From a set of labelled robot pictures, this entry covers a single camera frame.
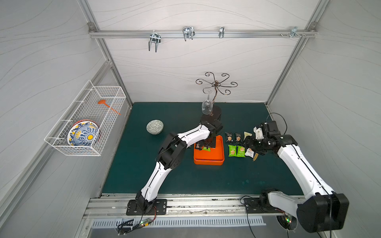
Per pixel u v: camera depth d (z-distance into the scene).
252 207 0.73
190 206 0.75
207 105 0.90
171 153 0.56
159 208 0.73
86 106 0.70
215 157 0.88
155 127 1.04
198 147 0.92
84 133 0.62
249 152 0.92
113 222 0.70
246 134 1.01
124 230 0.67
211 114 1.11
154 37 0.78
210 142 0.83
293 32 0.77
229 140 0.98
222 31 0.73
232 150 0.93
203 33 0.77
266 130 0.63
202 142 0.70
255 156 0.91
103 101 0.78
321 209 0.38
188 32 0.77
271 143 0.56
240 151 0.93
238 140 0.98
